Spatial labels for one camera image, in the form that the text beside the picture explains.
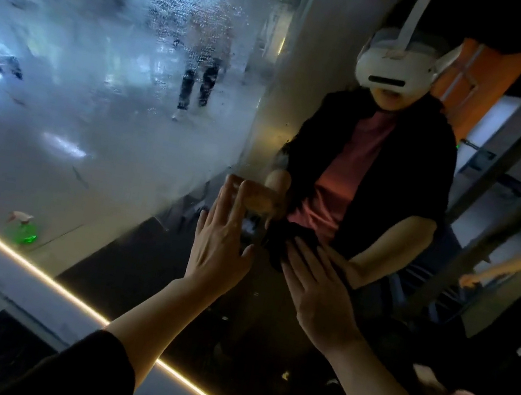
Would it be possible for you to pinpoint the person's right hand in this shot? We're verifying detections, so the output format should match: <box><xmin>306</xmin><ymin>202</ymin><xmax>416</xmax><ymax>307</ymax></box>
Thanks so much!
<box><xmin>267</xmin><ymin>234</ymin><xmax>379</xmax><ymax>361</ymax></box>

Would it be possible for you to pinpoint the person's left hand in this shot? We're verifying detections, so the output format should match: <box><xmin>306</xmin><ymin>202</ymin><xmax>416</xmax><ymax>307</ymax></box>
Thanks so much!
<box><xmin>180</xmin><ymin>171</ymin><xmax>270</xmax><ymax>311</ymax></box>

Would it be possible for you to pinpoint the large wall mirror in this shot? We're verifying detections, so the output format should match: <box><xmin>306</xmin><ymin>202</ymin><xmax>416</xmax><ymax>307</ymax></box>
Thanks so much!
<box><xmin>0</xmin><ymin>0</ymin><xmax>521</xmax><ymax>395</ymax></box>

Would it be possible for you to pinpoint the person's left forearm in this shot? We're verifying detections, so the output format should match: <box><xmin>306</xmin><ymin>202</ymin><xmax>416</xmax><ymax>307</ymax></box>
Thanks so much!
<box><xmin>95</xmin><ymin>265</ymin><xmax>228</xmax><ymax>395</ymax></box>

